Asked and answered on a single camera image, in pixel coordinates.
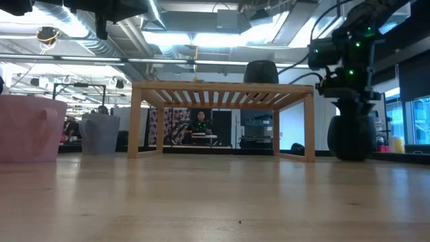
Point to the yellow container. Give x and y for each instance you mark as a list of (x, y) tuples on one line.
[(397, 145)]

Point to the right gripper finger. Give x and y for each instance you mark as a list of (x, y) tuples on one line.
[(344, 108), (363, 108)]

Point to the silver ventilation duct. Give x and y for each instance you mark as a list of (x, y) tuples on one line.
[(84, 40)]

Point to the black tall cabinet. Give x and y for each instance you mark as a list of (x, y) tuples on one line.
[(222, 127)]

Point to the lavender coffee mug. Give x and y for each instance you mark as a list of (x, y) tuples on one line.
[(100, 134)]

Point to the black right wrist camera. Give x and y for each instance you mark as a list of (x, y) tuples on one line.
[(324, 53)]

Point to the black mug orange inside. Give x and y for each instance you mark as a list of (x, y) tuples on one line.
[(351, 141)]

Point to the pink coffee mug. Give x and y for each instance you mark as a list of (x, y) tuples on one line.
[(23, 131)]

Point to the person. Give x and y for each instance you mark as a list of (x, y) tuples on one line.
[(71, 129), (200, 126)]

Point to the slatted wooden rack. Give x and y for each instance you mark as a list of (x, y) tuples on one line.
[(221, 87)]

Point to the all black coffee mug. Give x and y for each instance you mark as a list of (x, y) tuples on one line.
[(261, 72)]

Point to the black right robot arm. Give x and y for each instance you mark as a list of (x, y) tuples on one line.
[(373, 13)]

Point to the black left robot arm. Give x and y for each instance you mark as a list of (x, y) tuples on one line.
[(15, 6)]

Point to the floral patterned panel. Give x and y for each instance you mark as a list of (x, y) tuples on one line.
[(168, 126)]

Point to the small red container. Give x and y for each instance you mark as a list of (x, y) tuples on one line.
[(383, 149)]

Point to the grey ceiling box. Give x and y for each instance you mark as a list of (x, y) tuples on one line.
[(228, 21)]

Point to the black metal frame stand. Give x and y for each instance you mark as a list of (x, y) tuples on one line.
[(79, 85)]

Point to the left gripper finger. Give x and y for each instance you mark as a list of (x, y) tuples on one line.
[(136, 8)]

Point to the grey printer stack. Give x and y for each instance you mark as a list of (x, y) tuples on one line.
[(258, 126)]

